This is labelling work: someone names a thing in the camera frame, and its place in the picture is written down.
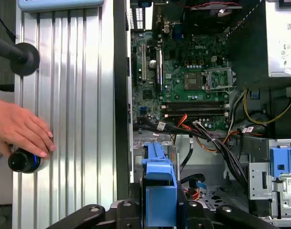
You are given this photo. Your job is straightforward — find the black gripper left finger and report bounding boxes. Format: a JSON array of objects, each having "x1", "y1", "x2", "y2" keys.
[{"x1": 46, "y1": 200, "x2": 143, "y2": 229}]

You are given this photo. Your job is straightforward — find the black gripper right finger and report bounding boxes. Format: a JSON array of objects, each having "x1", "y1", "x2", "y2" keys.
[{"x1": 183, "y1": 199, "x2": 281, "y2": 229}]

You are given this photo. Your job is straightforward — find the multicoloured disk power wire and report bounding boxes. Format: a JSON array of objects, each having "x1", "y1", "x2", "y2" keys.
[{"x1": 183, "y1": 187, "x2": 201, "y2": 201}]

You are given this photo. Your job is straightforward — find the black data wire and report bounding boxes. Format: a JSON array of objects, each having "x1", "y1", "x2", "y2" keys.
[{"x1": 180, "y1": 173, "x2": 206, "y2": 187}]

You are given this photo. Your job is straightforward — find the hard disk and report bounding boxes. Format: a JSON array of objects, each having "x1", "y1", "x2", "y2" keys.
[{"x1": 130, "y1": 141, "x2": 184, "y2": 229}]

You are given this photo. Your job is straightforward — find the round black tool blue ring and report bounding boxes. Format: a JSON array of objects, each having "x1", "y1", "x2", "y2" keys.
[{"x1": 7, "y1": 147, "x2": 49, "y2": 174}]

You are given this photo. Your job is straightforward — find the metal disk bay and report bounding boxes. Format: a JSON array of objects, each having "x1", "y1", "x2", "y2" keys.
[{"x1": 132, "y1": 133, "x2": 234, "y2": 215}]

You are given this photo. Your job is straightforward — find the long narrow RAM slot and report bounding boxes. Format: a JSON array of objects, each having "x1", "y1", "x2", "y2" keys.
[
  {"x1": 162, "y1": 109, "x2": 229, "y2": 114},
  {"x1": 162, "y1": 113, "x2": 229, "y2": 118},
  {"x1": 162, "y1": 101, "x2": 229, "y2": 106},
  {"x1": 162, "y1": 105, "x2": 229, "y2": 110}
]

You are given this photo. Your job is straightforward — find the white expansion slot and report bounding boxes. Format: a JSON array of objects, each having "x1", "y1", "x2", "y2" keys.
[{"x1": 141, "y1": 42, "x2": 147, "y2": 81}]

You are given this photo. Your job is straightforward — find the person's bare hand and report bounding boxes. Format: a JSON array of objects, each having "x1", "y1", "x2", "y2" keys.
[{"x1": 0, "y1": 95, "x2": 57, "y2": 157}]

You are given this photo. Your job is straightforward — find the grey metal drive cage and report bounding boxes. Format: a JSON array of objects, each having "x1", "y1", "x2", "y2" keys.
[{"x1": 248, "y1": 138, "x2": 291, "y2": 221}]

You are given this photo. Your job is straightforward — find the black open PC case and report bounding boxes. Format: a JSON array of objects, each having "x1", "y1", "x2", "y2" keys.
[{"x1": 113, "y1": 0, "x2": 291, "y2": 229}]

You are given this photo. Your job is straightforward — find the CPU socket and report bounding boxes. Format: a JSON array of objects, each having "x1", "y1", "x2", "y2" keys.
[{"x1": 183, "y1": 71, "x2": 205, "y2": 91}]

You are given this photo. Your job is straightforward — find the metal socket cover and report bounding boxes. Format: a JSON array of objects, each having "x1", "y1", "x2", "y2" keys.
[{"x1": 204, "y1": 67, "x2": 233, "y2": 92}]

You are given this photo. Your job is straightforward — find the green Dell motherboard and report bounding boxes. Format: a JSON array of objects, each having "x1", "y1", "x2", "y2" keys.
[{"x1": 131, "y1": 31, "x2": 234, "y2": 131}]

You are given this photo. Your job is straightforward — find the black rod with round disc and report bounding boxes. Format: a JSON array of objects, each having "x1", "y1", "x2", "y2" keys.
[{"x1": 0, "y1": 35, "x2": 41, "y2": 77}]

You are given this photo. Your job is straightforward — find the grey power supply unit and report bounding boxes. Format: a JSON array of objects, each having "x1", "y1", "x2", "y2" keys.
[{"x1": 228, "y1": 0, "x2": 291, "y2": 90}]

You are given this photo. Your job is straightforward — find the black case fan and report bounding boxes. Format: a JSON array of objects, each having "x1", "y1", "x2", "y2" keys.
[{"x1": 183, "y1": 4, "x2": 243, "y2": 35}]

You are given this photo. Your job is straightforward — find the black cable bundle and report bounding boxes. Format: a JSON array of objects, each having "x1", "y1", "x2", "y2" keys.
[{"x1": 133, "y1": 118, "x2": 250, "y2": 191}]

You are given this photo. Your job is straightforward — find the blue plastic drive bracket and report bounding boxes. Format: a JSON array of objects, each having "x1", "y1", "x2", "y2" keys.
[{"x1": 270, "y1": 147, "x2": 291, "y2": 178}]

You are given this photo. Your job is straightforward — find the yellow power wire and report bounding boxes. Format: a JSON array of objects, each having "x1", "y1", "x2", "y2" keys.
[{"x1": 243, "y1": 87, "x2": 291, "y2": 126}]

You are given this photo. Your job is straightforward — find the orange wire bundle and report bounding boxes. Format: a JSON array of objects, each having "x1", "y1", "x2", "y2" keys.
[{"x1": 176, "y1": 114, "x2": 240, "y2": 153}]

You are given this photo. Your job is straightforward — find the thin wire locking lever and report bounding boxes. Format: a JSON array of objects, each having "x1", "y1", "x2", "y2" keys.
[{"x1": 204, "y1": 88, "x2": 237, "y2": 94}]

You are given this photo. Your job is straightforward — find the red twisted fan wire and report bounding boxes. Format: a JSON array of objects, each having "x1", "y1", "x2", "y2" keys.
[{"x1": 188, "y1": 1, "x2": 243, "y2": 10}]

